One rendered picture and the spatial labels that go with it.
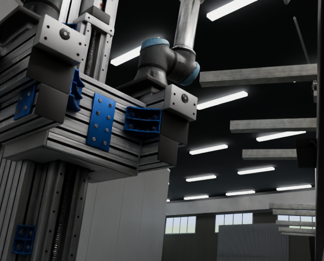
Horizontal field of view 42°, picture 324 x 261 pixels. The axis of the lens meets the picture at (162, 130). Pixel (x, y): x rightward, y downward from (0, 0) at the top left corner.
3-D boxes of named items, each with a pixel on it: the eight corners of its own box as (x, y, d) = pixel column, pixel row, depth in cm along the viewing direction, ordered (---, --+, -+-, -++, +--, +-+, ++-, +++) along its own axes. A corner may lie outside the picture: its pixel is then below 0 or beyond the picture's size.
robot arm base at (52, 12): (2, 32, 134) (9, 6, 138) (44, 53, 144) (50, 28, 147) (25, 14, 124) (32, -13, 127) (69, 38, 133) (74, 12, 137)
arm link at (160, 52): (131, 70, 170) (135, 41, 175) (157, 82, 177) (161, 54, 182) (148, 59, 161) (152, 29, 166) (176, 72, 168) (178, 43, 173)
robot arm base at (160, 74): (122, 90, 166) (125, 68, 169) (150, 104, 175) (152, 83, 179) (148, 80, 155) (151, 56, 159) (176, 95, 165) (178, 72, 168)
